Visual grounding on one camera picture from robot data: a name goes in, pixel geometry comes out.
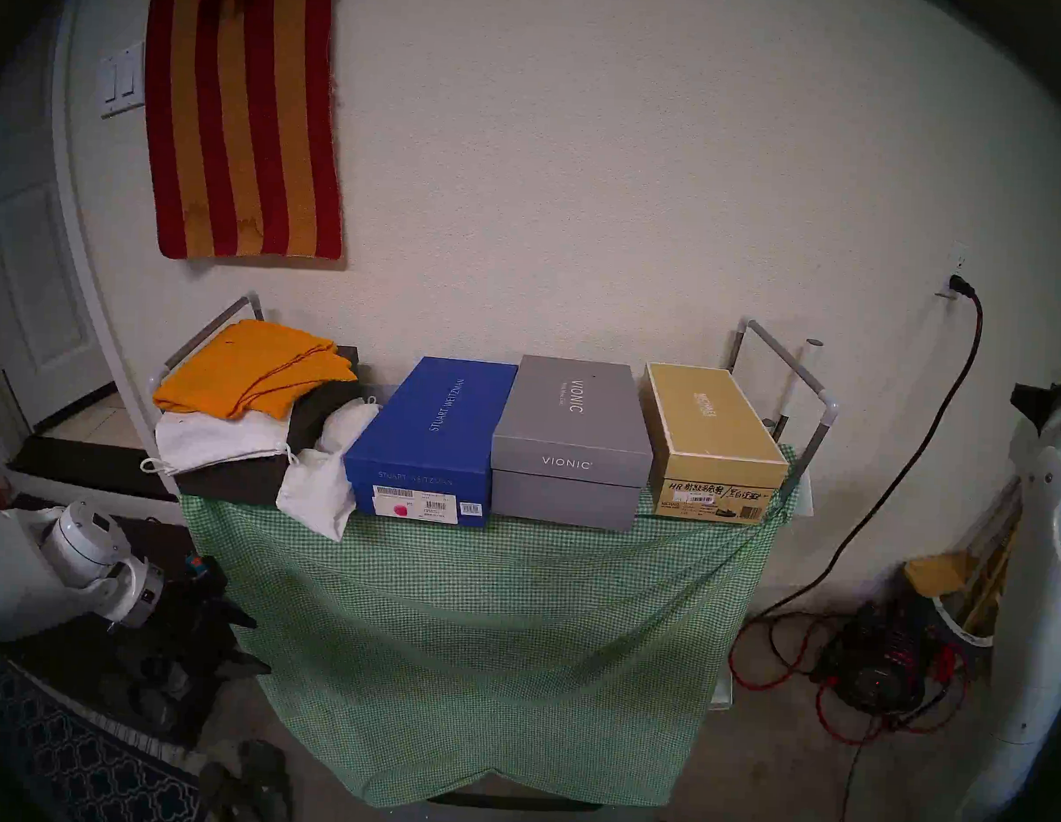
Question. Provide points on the white panel door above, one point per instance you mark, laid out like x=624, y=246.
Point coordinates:
x=36, y=288

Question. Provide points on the blue shoe box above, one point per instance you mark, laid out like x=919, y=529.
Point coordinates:
x=433, y=428

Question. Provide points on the gold shoe box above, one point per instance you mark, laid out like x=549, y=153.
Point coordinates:
x=714, y=431

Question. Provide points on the white light switch plate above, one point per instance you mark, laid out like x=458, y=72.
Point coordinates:
x=122, y=81

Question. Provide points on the white wall outlet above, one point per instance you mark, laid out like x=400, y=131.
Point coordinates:
x=960, y=258

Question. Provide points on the yellow plastic dustpan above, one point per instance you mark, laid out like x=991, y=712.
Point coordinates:
x=940, y=573

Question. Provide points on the red orange striped wall hanging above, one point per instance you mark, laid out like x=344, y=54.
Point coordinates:
x=245, y=121

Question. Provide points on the dark floor sandal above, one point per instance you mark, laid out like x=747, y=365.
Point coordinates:
x=267, y=780
x=224, y=800

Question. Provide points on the wooden pole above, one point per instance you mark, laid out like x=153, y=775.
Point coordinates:
x=993, y=566

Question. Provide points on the green checked cloth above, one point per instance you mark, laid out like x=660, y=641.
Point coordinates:
x=485, y=640

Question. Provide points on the large white box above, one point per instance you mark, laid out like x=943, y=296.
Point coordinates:
x=722, y=690

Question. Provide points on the grey metal shoe rack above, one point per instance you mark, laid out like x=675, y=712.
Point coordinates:
x=829, y=410

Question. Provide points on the large grey shoe box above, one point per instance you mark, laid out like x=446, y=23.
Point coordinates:
x=573, y=434

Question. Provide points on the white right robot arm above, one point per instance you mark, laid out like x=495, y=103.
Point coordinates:
x=1043, y=612

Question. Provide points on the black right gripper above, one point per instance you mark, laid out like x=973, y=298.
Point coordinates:
x=1039, y=406

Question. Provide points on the blue patterned rug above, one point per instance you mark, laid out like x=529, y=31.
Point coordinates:
x=86, y=763

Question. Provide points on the black red power unit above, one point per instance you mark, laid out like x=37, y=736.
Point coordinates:
x=878, y=675

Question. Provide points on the orange folded towel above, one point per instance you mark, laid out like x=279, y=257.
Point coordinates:
x=252, y=367

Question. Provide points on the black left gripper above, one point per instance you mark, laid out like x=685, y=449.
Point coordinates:
x=190, y=628

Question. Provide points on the dark brown shoe box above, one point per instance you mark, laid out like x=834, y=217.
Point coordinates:
x=247, y=481

